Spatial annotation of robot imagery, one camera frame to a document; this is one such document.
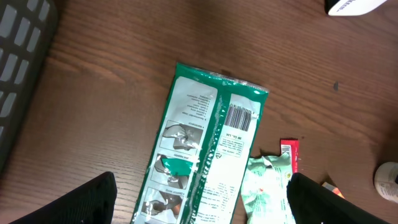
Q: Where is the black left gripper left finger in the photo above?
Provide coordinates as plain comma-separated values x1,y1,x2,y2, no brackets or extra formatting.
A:
12,172,118,224

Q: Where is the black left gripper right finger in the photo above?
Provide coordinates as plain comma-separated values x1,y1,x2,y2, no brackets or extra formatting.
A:
287,172,387,224

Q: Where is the white teal wipes packet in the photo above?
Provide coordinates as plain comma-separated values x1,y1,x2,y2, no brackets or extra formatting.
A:
240,152,295,224

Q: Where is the red snack stick packet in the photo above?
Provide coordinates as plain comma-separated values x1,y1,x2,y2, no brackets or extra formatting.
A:
280,138,300,173

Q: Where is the green lid cream jar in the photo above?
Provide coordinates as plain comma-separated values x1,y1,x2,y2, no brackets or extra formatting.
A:
374,162,397,203

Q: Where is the green white 3M package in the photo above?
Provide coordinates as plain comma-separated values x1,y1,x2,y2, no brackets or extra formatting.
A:
131,63,269,223

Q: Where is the white cube barcode scanner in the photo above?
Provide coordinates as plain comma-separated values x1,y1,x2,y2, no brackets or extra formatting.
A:
325,0,387,16

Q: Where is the grey plastic mesh basket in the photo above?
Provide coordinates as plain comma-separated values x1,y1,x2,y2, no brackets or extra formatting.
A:
1,0,58,169

